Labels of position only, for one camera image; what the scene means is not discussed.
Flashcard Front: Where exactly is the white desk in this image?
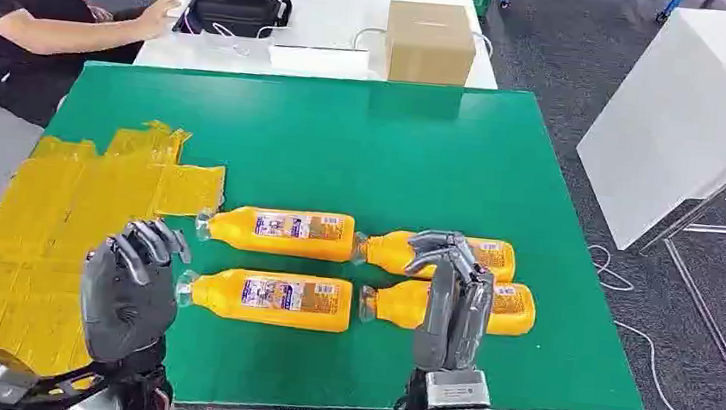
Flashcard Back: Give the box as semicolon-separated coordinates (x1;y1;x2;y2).
132;0;508;102

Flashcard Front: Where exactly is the person's right hand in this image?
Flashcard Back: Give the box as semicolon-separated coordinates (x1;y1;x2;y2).
134;0;185;45

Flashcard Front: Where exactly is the white flat box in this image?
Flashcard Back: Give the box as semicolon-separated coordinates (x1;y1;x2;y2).
264;40;373;82

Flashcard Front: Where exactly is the white side table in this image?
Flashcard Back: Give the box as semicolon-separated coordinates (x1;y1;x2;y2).
565;0;726;262

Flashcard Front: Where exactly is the white floor cable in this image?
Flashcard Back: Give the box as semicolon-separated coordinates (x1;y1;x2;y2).
571;243;726;410

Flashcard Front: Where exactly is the brown cardboard box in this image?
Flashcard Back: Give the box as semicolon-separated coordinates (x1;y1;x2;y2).
380;0;481;91

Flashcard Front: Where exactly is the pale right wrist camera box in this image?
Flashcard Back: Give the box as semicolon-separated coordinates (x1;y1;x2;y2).
420;364;496;410

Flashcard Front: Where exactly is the person's left hand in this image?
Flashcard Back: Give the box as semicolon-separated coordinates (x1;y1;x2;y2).
85;3;117;25

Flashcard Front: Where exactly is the green table mat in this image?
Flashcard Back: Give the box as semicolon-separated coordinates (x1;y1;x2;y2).
19;45;675;410

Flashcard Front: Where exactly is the metal frame stand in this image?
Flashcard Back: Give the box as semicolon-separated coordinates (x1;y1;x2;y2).
622;84;726;410

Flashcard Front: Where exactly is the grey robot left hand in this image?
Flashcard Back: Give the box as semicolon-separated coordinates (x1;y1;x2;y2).
73;211;197;372

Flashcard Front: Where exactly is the orange drink bottle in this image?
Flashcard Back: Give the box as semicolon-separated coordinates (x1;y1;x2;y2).
192;199;361;266
172;262;356;335
349;224;520;289
356;267;539;342

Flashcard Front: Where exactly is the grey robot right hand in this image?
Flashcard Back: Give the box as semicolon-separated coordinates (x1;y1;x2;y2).
393;226;502;379

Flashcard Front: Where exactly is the white cable on desk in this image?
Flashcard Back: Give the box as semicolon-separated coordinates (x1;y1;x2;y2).
350;23;389;54

